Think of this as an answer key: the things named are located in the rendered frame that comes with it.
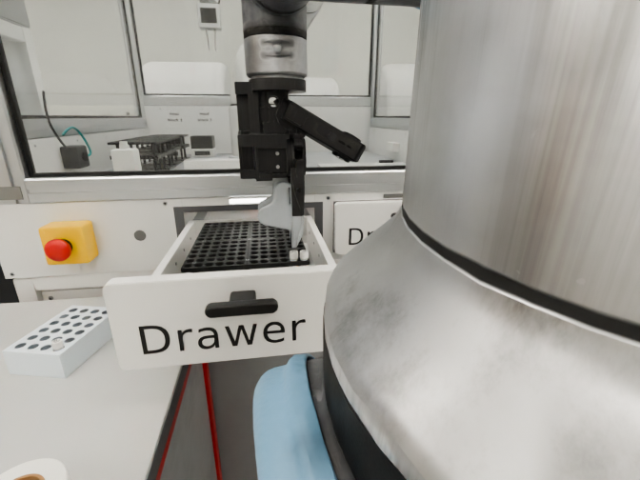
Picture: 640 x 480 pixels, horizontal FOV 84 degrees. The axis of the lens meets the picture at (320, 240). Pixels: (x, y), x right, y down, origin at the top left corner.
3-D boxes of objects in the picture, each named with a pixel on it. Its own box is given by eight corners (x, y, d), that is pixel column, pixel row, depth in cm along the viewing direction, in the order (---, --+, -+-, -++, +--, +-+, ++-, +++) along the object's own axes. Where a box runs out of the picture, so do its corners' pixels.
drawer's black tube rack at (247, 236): (310, 300, 53) (310, 260, 51) (186, 310, 50) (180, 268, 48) (296, 249, 73) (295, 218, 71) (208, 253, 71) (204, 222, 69)
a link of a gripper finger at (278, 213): (259, 249, 49) (255, 181, 47) (302, 246, 50) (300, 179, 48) (259, 254, 46) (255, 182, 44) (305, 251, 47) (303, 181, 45)
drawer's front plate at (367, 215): (462, 247, 80) (469, 199, 76) (334, 254, 75) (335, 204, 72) (458, 244, 81) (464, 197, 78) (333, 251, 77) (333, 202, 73)
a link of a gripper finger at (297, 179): (289, 212, 49) (286, 147, 47) (301, 211, 49) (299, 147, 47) (290, 218, 44) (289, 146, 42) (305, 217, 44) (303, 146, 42)
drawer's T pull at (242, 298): (278, 313, 37) (277, 302, 37) (205, 319, 36) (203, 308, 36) (276, 297, 41) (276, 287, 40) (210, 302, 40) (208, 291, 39)
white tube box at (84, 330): (66, 378, 48) (59, 355, 47) (10, 373, 49) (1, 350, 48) (123, 328, 60) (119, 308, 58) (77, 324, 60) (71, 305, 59)
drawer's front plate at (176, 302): (365, 347, 45) (369, 268, 41) (119, 371, 41) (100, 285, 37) (361, 339, 47) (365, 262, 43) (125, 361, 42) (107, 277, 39)
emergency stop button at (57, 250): (70, 262, 62) (65, 240, 60) (45, 263, 61) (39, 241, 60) (78, 255, 65) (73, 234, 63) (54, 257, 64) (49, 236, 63)
